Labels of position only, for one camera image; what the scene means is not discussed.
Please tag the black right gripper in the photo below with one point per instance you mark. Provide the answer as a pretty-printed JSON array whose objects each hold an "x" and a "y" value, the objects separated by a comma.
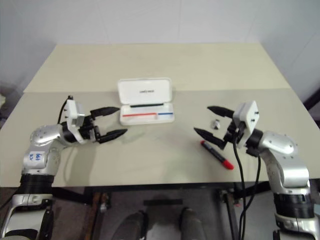
[{"x": 235, "y": 135}]

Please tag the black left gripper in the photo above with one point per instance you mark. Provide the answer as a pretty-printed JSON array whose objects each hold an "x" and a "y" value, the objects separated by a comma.
[{"x": 88, "y": 130}]

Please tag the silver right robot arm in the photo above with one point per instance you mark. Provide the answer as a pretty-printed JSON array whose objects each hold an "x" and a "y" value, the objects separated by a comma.
[{"x": 282, "y": 150}]

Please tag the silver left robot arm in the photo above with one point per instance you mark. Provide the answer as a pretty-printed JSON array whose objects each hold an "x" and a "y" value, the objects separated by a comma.
[{"x": 41, "y": 136}]

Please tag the white pen case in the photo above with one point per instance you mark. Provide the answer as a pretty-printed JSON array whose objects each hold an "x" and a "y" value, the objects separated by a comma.
[{"x": 145, "y": 93}]

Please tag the black marker with red cap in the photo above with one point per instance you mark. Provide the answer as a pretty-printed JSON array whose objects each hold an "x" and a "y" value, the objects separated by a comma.
[{"x": 216, "y": 154}]

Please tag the red pen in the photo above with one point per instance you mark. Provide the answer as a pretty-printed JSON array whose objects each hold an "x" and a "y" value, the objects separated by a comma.
[{"x": 140, "y": 115}]

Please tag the black pen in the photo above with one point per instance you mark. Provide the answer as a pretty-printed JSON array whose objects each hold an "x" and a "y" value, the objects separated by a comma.
[{"x": 147, "y": 104}]

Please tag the blue pen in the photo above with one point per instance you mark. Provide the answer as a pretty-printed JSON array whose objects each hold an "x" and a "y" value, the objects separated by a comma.
[{"x": 165, "y": 114}]

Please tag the black flat strip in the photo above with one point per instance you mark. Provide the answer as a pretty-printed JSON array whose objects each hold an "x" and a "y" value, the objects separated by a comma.
[{"x": 163, "y": 202}]

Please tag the dark rounded shape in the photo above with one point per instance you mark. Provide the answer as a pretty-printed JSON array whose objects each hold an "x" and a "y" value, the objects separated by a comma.
[
  {"x": 135, "y": 225},
  {"x": 191, "y": 223}
]

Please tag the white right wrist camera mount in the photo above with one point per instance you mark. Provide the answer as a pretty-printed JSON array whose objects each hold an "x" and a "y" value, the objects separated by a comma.
[{"x": 250, "y": 115}]

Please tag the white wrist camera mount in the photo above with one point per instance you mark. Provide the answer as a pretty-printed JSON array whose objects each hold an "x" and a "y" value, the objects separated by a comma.
[
  {"x": 72, "y": 110},
  {"x": 250, "y": 115}
]

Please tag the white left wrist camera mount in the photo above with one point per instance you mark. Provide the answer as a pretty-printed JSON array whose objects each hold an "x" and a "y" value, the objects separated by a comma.
[{"x": 72, "y": 110}]

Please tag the black metal table frame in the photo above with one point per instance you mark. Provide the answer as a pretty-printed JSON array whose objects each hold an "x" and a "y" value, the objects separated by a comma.
[{"x": 155, "y": 188}]

